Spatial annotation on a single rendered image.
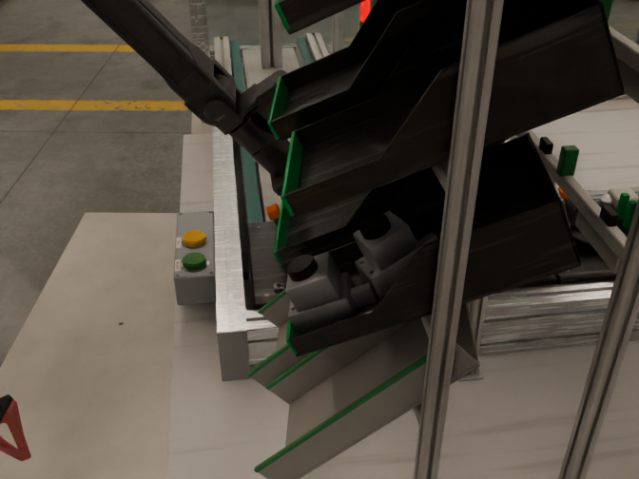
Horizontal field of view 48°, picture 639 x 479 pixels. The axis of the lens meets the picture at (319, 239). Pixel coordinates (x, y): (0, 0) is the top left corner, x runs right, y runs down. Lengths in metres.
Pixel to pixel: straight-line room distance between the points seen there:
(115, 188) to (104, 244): 2.01
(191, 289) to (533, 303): 0.56
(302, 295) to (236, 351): 0.44
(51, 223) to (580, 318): 2.52
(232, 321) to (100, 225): 0.54
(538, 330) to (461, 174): 0.70
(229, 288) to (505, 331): 0.45
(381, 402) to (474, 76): 0.36
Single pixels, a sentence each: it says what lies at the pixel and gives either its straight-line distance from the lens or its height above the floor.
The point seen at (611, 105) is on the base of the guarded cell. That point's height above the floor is 0.86.
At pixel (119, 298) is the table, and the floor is 0.86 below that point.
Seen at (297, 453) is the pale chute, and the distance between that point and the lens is 0.81.
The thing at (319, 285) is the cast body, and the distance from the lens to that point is 0.68.
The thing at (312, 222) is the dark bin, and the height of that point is 1.20.
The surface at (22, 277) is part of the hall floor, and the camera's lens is 3.03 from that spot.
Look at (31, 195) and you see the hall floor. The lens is 3.59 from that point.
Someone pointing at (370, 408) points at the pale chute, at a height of 1.12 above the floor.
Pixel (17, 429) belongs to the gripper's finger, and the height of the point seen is 1.04.
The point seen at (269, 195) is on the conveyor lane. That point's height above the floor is 0.92.
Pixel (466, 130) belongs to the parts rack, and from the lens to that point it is 0.54.
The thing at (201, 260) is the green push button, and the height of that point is 0.97.
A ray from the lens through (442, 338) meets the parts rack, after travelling 0.66.
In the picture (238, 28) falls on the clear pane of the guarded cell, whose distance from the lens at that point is 2.44.
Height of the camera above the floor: 1.67
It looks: 34 degrees down
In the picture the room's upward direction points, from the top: straight up
